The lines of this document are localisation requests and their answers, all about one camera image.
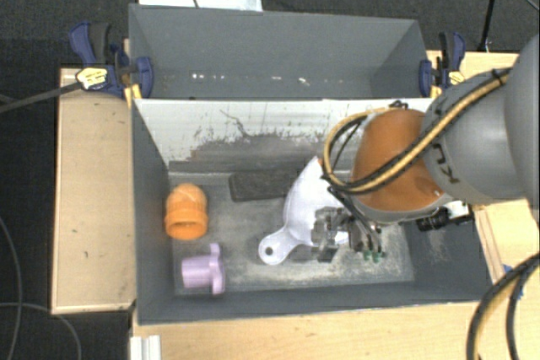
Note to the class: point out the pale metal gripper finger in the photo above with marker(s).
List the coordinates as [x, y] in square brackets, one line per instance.
[328, 218]
[327, 244]

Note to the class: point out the dark green flat block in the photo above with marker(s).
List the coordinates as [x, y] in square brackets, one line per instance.
[259, 185]

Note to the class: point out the lilac plastic spool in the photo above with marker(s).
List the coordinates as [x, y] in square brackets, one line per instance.
[202, 270]

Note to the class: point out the orange ribbed cup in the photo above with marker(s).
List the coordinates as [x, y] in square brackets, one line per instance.
[185, 211]

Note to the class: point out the grey metal bin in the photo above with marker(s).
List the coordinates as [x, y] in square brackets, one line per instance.
[261, 55]

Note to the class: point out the pale wood flat board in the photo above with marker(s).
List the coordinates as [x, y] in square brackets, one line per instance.
[95, 202]

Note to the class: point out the black cylinder on white bracket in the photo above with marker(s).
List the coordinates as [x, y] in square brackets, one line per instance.
[434, 220]

